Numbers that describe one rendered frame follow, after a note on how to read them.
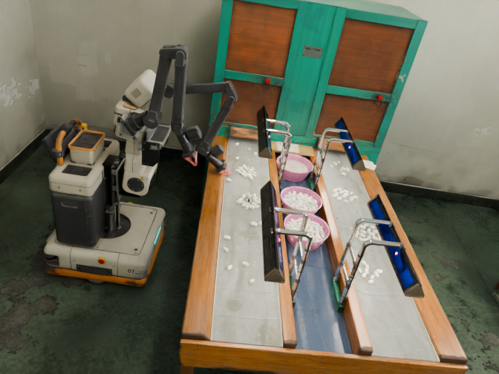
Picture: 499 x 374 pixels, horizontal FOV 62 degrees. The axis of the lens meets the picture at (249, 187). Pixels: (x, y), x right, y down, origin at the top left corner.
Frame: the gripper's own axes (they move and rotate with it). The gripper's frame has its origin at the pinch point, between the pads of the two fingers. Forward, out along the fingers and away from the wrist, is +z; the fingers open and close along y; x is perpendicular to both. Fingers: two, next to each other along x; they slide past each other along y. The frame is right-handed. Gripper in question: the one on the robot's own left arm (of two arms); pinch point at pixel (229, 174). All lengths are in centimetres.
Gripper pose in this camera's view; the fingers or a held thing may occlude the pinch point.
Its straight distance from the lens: 272.2
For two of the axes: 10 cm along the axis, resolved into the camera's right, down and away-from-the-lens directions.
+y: 0.0, -5.4, 8.4
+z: 6.8, 6.1, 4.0
